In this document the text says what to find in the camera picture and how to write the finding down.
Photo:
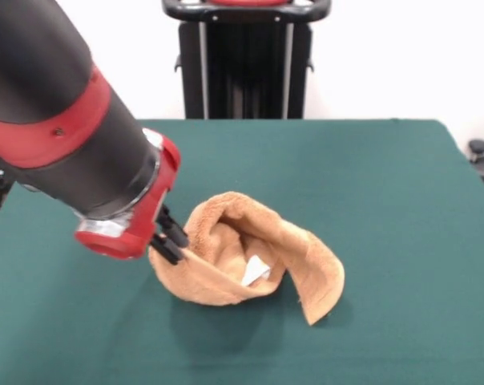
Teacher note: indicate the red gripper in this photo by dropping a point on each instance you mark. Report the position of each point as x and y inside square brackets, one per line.
[146, 216]

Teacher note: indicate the orange terry towel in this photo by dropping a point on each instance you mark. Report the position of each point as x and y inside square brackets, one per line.
[306, 264]

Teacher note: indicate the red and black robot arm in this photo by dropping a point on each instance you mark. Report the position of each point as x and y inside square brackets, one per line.
[45, 120]

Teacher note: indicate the dark green table cloth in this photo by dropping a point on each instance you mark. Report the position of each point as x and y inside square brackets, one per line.
[386, 200]

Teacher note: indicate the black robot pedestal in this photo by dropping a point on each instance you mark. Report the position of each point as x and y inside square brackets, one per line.
[246, 72]

